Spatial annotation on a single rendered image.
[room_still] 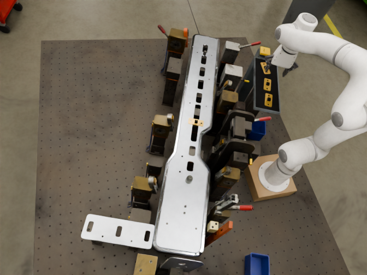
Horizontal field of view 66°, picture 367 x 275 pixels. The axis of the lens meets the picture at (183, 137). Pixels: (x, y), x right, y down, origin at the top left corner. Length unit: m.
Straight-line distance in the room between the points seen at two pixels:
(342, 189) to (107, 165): 2.19
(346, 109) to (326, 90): 2.60
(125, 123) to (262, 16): 2.87
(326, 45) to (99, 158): 1.27
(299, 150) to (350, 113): 0.38
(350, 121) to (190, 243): 0.78
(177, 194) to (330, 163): 2.07
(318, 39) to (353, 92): 0.27
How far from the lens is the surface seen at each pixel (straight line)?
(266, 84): 1.60
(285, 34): 1.28
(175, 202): 1.31
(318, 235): 1.90
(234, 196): 1.16
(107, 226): 1.28
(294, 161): 1.39
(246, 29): 3.91
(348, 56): 1.15
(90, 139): 1.78
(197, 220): 1.31
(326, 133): 1.26
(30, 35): 3.50
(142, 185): 1.28
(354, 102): 1.09
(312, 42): 1.26
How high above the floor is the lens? 2.25
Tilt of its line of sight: 59 degrees down
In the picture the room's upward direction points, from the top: 18 degrees clockwise
